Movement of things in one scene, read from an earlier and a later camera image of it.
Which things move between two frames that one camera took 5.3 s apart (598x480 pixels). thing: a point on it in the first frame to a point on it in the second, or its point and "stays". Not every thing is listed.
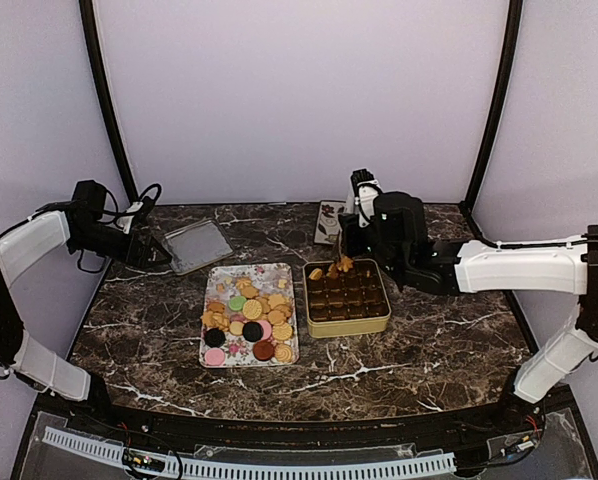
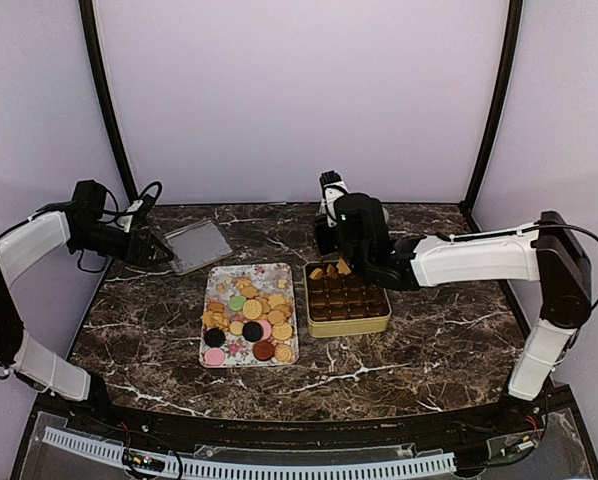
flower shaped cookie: x=332 y=271 stays
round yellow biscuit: x=316 y=274 stays
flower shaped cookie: x=345 y=264 stays
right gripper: x=352 y=246 to x=323 y=243
